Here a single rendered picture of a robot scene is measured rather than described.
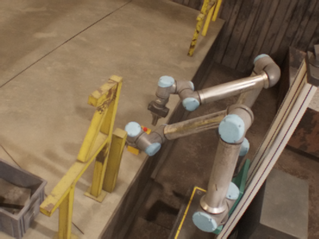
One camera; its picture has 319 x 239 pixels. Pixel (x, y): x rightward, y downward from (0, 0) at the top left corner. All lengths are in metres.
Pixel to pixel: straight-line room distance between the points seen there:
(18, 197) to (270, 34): 4.35
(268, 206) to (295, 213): 0.20
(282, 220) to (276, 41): 3.58
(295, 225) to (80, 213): 1.33
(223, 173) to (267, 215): 0.62
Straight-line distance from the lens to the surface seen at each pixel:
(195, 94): 2.07
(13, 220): 1.83
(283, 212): 2.35
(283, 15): 5.30
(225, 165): 1.71
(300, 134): 4.15
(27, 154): 2.37
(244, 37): 5.44
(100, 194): 2.16
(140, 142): 1.96
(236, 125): 1.57
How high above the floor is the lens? 2.39
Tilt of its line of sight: 36 degrees down
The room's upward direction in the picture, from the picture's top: 16 degrees clockwise
